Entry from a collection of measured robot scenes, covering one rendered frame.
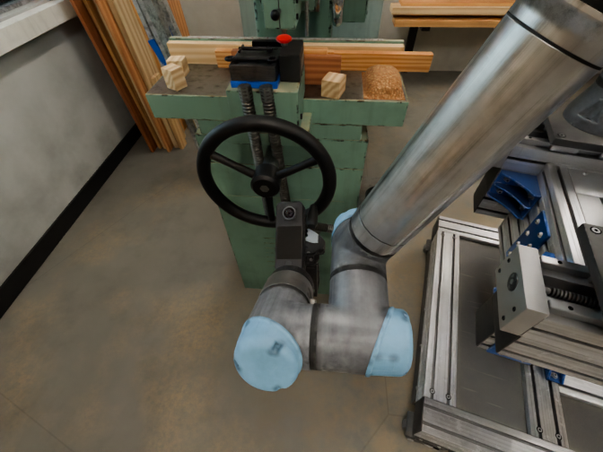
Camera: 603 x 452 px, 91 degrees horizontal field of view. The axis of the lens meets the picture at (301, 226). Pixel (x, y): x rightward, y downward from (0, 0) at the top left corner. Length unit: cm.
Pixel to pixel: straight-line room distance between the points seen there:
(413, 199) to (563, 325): 39
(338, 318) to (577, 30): 29
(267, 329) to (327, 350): 7
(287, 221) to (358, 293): 18
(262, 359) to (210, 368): 98
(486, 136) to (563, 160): 74
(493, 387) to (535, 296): 60
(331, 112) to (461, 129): 48
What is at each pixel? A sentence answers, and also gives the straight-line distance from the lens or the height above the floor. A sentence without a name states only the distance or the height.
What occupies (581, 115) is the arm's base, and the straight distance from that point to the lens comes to 100.
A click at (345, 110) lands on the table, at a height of 88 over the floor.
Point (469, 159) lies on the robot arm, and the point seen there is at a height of 106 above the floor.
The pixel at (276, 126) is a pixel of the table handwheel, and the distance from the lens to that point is 54.
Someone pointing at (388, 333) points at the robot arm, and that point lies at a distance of 35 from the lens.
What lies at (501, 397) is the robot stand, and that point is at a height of 21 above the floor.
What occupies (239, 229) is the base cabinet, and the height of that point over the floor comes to 43.
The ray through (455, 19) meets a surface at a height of 54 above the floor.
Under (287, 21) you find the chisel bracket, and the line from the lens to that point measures 79.
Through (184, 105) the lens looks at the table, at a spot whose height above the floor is 88.
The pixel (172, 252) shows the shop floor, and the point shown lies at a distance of 165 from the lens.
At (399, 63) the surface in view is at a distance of 86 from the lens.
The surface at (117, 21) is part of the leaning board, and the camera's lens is 207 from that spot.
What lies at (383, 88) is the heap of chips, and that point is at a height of 92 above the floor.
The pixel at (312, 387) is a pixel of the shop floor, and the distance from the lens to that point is 125.
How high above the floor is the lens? 122
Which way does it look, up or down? 49 degrees down
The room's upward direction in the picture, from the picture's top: 2 degrees counter-clockwise
